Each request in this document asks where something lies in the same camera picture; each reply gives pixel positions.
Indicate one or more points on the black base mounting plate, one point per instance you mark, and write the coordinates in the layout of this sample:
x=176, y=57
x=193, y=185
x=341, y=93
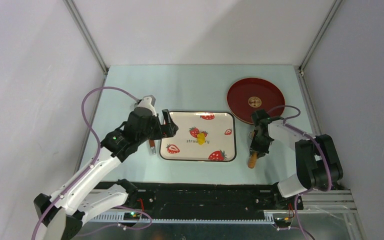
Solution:
x=208, y=202

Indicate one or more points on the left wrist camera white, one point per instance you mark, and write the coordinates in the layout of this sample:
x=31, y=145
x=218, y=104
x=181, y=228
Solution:
x=147, y=102

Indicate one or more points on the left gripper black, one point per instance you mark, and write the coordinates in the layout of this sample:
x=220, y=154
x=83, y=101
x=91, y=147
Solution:
x=167, y=130

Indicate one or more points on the yellow dough piece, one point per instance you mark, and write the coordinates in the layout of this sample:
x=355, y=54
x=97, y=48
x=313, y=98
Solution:
x=201, y=138

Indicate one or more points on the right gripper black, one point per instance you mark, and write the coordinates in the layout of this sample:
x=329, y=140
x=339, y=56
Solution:
x=254, y=147

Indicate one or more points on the round red plate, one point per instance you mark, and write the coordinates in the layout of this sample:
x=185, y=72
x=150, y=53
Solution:
x=250, y=94

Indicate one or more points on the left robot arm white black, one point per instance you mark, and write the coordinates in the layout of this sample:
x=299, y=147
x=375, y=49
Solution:
x=68, y=209

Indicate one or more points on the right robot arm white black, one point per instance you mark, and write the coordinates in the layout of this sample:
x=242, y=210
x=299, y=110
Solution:
x=316, y=158

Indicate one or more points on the metal scraper wooden handle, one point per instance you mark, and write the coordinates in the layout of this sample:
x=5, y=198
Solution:
x=152, y=146

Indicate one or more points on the strawberry pattern white tray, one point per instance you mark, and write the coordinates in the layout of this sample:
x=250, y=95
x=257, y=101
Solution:
x=219, y=128

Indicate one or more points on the aluminium frame rail front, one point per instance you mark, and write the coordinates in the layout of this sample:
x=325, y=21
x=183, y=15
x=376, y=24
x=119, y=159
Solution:
x=316, y=202

